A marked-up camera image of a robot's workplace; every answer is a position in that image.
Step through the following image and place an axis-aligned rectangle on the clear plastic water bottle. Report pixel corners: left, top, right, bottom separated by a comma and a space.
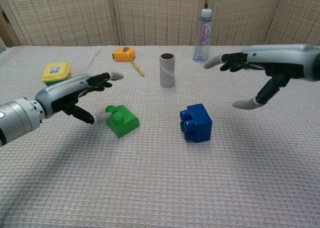
192, 8, 213, 63

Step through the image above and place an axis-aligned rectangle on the green building block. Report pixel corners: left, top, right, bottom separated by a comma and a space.
104, 104, 141, 139

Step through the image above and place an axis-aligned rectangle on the grey cardboard tube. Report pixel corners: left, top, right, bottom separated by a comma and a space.
159, 52, 176, 89

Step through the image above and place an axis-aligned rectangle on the blue building block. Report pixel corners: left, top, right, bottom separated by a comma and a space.
179, 103, 213, 144

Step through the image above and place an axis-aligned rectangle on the green tub with yellow lid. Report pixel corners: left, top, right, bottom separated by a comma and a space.
41, 62, 72, 88

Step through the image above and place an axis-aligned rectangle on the white woven tablecloth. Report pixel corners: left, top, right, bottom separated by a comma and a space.
0, 45, 320, 228

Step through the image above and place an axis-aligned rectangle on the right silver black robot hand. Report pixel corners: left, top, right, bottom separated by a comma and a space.
203, 43, 320, 111

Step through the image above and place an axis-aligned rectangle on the beige woven folding screen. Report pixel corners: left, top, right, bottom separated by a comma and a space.
0, 0, 320, 48

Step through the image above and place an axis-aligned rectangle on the yellow tape measure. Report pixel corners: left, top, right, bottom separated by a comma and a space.
112, 46, 145, 77

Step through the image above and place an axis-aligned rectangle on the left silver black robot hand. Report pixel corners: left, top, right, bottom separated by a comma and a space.
34, 71, 125, 126

